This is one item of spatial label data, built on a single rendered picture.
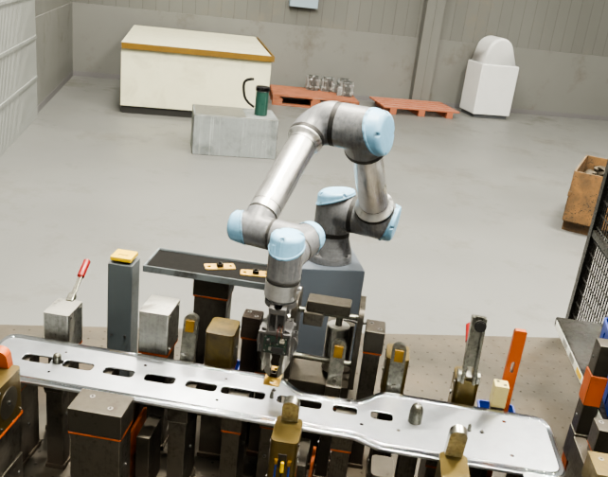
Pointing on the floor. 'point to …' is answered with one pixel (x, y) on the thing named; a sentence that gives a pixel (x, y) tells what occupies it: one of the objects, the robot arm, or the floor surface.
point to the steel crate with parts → (583, 194)
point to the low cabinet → (189, 70)
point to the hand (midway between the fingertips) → (274, 369)
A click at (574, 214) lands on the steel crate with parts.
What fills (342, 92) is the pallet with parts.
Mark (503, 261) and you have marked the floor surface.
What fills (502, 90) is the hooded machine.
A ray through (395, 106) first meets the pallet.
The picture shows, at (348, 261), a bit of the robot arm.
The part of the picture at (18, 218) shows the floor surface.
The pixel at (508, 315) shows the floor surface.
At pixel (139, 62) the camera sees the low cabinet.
